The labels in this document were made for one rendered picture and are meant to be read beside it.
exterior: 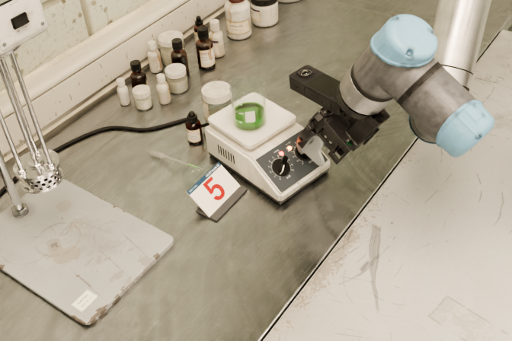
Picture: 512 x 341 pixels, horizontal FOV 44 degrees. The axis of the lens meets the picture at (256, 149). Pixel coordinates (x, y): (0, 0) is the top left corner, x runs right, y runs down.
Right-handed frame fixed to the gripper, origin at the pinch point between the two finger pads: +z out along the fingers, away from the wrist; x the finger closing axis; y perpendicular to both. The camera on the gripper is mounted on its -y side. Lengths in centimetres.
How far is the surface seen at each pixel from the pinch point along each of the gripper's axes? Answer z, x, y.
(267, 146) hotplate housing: 2.0, -5.0, -3.7
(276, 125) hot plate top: 1.0, -1.3, -5.9
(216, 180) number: 7.2, -14.4, -4.6
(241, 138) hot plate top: 1.9, -7.9, -7.4
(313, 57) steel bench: 18.7, 29.8, -18.9
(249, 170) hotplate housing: 4.6, -9.3, -2.3
